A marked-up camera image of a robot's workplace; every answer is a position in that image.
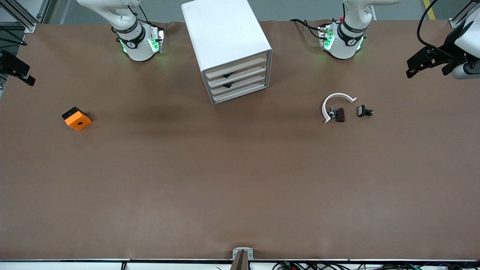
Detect white drawer of red button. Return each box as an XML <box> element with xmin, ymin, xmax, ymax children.
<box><xmin>206</xmin><ymin>60</ymin><xmax>269</xmax><ymax>88</ymax></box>

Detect white drawer of green button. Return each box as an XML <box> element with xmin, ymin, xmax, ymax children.
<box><xmin>209</xmin><ymin>69</ymin><xmax>269</xmax><ymax>96</ymax></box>

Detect white lowest drawer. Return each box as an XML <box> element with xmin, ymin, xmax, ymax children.
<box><xmin>211</xmin><ymin>78</ymin><xmax>269</xmax><ymax>105</ymax></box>

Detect white drawer cabinet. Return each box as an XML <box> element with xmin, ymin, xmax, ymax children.
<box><xmin>181</xmin><ymin>0</ymin><xmax>273</xmax><ymax>106</ymax></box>

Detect orange box with round hole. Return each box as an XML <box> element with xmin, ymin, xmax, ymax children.
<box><xmin>61</xmin><ymin>106</ymin><xmax>92</xmax><ymax>132</ymax></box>

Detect brown table mat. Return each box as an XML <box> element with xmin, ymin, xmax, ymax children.
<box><xmin>0</xmin><ymin>19</ymin><xmax>480</xmax><ymax>261</ymax></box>

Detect aluminium frame profile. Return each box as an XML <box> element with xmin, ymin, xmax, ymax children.
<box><xmin>449</xmin><ymin>0</ymin><xmax>480</xmax><ymax>29</ymax></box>
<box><xmin>0</xmin><ymin>0</ymin><xmax>51</xmax><ymax>33</ymax></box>

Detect white curved plastic ring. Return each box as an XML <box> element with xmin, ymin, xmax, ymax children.
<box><xmin>322</xmin><ymin>93</ymin><xmax>357</xmax><ymax>124</ymax></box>

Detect black left arm base cable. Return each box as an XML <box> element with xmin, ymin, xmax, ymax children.
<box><xmin>290</xmin><ymin>18</ymin><xmax>324</xmax><ymax>41</ymax></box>

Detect tangled cables below table edge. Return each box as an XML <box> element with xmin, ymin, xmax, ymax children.
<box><xmin>273</xmin><ymin>261</ymin><xmax>464</xmax><ymax>270</ymax></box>

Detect grey metal bracket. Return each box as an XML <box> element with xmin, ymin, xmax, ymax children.
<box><xmin>232</xmin><ymin>247</ymin><xmax>254</xmax><ymax>260</ymax></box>

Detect dark camera post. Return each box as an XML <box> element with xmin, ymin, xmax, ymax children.
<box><xmin>230</xmin><ymin>250</ymin><xmax>250</xmax><ymax>270</ymax></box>

